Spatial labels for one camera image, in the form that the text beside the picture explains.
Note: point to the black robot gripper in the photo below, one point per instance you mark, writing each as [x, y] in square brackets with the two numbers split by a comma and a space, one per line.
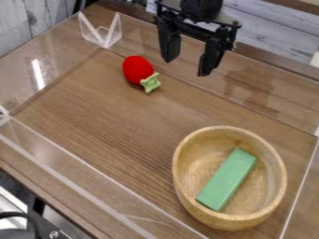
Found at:
[202, 20]

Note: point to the red plush strawberry toy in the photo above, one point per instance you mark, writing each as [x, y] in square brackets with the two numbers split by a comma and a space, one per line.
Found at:
[139, 73]

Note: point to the green rectangular block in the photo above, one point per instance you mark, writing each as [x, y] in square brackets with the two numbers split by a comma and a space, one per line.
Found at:
[223, 184]

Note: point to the oval wooden bowl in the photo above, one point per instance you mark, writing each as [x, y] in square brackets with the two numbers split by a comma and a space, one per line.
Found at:
[201, 153]

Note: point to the clear acrylic corner bracket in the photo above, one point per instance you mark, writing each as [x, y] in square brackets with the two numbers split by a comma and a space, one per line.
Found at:
[101, 36]

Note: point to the clear acrylic tray wall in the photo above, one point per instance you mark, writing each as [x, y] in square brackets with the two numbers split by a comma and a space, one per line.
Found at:
[89, 141]

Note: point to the black metal table frame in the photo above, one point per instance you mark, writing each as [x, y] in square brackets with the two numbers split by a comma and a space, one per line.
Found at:
[54, 226]

